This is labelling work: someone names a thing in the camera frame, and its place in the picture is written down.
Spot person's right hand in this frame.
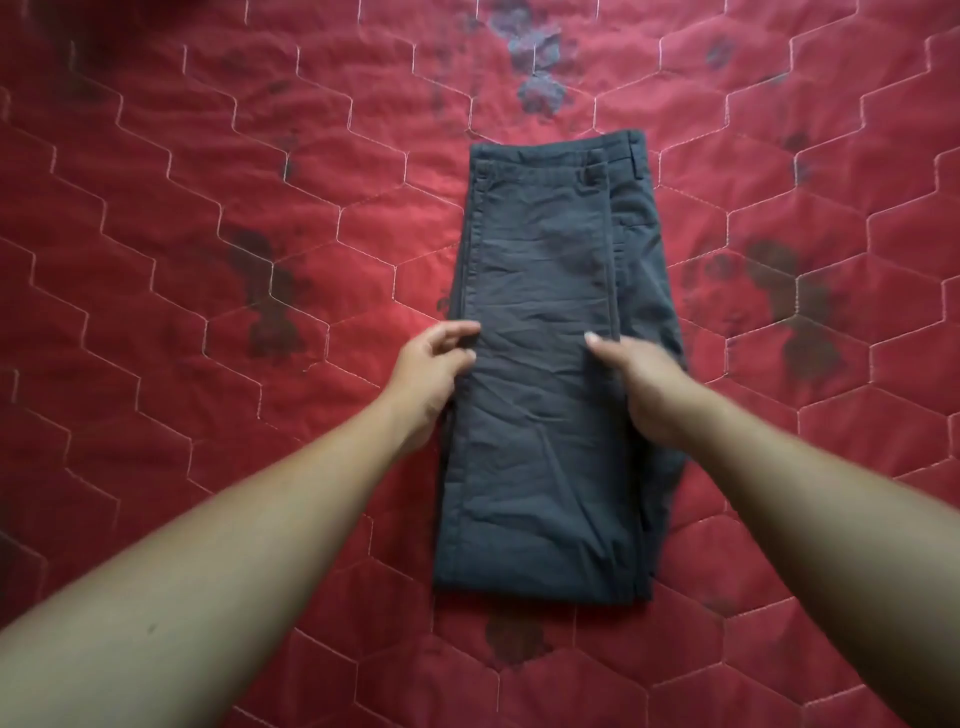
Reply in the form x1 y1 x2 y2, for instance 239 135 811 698
583 331 721 451

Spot person's left hand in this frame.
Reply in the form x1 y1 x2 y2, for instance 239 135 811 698
378 320 484 459

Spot dark grey trousers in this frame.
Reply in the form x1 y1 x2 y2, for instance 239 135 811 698
432 128 691 608

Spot person's left forearm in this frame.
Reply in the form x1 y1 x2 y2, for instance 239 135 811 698
0 403 415 728

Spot person's right forearm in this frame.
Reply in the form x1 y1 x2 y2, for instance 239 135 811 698
673 397 960 728

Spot red quilted mattress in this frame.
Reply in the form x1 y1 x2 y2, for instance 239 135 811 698
0 0 960 728

